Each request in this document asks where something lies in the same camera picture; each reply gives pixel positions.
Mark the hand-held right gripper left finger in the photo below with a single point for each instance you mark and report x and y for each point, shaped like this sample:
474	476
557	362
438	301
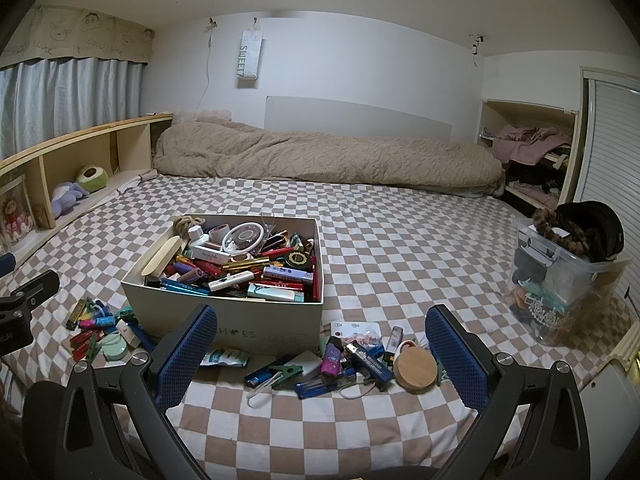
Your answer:
187	355

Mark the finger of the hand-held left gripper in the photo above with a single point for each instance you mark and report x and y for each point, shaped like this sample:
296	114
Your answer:
5	262
35	285

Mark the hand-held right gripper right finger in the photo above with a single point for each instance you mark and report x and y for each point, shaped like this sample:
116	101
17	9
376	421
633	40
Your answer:
455	355

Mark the white shoe box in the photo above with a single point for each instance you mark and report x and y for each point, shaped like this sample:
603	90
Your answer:
250	320

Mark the green clothespin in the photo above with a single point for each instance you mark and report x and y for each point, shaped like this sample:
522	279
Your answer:
286	372

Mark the white and blue packet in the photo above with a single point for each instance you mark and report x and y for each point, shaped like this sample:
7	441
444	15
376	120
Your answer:
225	358

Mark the dark blue slim box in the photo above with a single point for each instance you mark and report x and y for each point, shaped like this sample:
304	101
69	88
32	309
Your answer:
146	342

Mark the framed doll picture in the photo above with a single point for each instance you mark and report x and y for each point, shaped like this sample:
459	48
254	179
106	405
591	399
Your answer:
15	215

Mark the slim purple tube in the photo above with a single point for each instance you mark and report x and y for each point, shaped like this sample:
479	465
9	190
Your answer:
395	340

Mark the small white card box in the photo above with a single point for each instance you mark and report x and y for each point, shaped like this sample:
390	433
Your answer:
127	332

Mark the cluster of colourful lighters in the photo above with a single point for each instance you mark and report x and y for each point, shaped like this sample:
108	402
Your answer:
92	322

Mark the green round compact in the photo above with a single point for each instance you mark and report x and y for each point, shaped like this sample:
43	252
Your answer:
114	347

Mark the blue metallic tube lighter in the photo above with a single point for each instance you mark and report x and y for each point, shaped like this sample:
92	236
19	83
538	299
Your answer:
260	375

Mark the dark blue packets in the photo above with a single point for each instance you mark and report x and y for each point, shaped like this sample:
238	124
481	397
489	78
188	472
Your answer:
370	362

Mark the purple plush toy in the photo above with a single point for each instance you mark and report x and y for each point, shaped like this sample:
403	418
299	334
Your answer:
65	197

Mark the clear packet of pink bits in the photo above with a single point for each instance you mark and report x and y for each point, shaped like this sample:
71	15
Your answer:
357	335

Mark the heap of assorted small things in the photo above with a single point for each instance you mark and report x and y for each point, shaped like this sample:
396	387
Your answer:
240	265

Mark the green plush toy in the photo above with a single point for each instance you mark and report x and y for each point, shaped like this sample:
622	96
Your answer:
91	178

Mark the clear plastic storage box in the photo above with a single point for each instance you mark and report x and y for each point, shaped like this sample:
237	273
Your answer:
555	280

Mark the clear blue lighter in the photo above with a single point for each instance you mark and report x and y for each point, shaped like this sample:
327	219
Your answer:
320	387

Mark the wooden bedside shelf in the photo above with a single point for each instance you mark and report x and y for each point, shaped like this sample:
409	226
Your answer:
75	140

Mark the brown leopard scrunchie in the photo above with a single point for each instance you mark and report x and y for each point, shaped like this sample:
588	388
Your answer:
555	232

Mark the grey curtain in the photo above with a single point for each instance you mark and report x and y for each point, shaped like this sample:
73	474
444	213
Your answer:
65	95

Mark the black hat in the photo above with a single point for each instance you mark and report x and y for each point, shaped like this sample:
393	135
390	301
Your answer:
595	230

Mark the pink clothes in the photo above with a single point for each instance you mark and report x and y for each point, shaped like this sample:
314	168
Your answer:
530	142

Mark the beige quilted duvet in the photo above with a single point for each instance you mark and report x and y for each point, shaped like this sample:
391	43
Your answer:
300	155

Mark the beige printed valance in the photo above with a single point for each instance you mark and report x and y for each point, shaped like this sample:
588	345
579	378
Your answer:
75	30

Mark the white roller shutter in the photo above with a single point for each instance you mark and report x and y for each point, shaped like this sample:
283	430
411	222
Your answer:
617	160

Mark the white hanging paper bag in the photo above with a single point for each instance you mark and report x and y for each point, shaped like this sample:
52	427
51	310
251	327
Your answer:
249	55

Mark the white wall niche shelf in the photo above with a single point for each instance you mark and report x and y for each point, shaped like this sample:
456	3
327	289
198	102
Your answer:
570	160

